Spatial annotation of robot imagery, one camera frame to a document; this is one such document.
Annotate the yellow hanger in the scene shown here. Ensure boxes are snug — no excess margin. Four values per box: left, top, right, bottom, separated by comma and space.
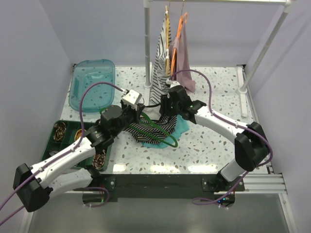
165, 5, 170, 76

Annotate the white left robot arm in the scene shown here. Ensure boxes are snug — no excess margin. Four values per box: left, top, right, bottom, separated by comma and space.
13, 101, 145, 212

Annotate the leopard print hair tie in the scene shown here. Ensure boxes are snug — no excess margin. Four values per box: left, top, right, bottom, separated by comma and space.
52, 122, 68, 142

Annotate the teal tank top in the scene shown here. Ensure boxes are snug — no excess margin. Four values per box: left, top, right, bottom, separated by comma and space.
142, 116, 189, 149

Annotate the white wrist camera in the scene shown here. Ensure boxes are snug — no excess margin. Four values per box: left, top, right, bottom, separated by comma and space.
121, 89, 142, 110
166, 79, 180, 89

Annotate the dark green organizer tray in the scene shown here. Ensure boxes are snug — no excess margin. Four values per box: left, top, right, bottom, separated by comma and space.
41, 120, 111, 171

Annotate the pink tank top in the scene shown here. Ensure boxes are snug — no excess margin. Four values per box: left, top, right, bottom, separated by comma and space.
169, 23, 196, 93

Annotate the green hanger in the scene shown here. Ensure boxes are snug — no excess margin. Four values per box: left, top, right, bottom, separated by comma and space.
96, 94, 178, 148

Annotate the white clothes rack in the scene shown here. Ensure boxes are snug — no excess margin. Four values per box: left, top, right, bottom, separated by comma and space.
143, 0, 295, 118

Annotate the orange hanger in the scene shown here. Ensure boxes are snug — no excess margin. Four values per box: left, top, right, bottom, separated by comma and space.
170, 12, 190, 76

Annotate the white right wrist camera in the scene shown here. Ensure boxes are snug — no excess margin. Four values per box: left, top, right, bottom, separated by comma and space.
166, 79, 180, 89

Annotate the teal transparent plastic bin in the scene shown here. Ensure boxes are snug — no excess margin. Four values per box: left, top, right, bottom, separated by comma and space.
68, 58, 116, 114

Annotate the brown floral hair tie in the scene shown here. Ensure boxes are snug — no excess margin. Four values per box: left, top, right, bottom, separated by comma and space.
93, 149, 107, 169

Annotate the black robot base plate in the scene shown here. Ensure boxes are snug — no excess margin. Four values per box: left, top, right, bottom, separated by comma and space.
83, 174, 245, 203

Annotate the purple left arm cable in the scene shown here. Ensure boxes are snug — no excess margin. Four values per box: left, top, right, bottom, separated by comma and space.
0, 82, 128, 224

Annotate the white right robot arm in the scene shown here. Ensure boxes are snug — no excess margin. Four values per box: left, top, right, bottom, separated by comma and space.
160, 85, 270, 191

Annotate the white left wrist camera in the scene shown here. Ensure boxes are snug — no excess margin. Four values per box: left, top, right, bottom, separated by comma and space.
121, 89, 142, 110

